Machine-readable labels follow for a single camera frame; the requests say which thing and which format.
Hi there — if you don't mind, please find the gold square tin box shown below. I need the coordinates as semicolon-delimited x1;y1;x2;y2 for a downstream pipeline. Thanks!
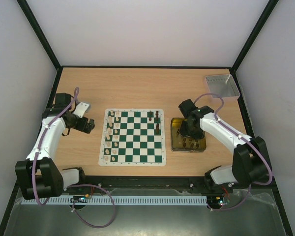
171;118;207;152

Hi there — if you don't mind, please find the green white chess board mat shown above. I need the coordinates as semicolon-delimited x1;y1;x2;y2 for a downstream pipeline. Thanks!
98;108;167;167

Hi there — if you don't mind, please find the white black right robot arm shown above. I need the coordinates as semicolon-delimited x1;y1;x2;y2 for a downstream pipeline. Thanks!
178;99;273;193

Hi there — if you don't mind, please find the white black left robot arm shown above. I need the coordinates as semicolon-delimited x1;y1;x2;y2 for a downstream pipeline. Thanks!
15;89;95;202

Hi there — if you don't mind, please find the silver pink tin lid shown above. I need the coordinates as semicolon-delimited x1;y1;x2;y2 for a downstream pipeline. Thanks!
204;74;240;102

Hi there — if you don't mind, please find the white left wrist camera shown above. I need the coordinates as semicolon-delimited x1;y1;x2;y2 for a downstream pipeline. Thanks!
72;102;91;118

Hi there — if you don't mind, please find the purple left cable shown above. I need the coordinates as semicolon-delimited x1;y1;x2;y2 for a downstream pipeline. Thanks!
30;87;116;228

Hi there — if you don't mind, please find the purple cable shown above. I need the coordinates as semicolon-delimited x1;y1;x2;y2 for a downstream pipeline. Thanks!
193;93;275;212
30;87;116;228

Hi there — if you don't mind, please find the black aluminium front rail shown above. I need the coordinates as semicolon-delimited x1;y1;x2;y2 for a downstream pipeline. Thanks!
63;176;276;195

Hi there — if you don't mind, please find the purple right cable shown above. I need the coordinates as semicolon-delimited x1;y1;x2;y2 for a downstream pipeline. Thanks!
193;93;275;212

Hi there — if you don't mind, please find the light blue slotted cable duct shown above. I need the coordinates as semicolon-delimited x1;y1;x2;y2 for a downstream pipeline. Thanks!
22;195;208;206

